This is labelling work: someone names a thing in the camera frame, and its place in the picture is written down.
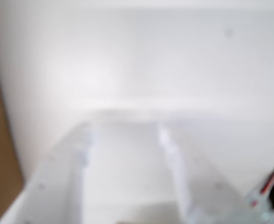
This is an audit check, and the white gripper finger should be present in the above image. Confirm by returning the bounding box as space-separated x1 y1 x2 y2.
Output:
0 122 92 224
157 122 264 224

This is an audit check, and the red black servo cable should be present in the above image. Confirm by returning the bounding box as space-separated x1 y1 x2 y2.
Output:
248 171 274 208

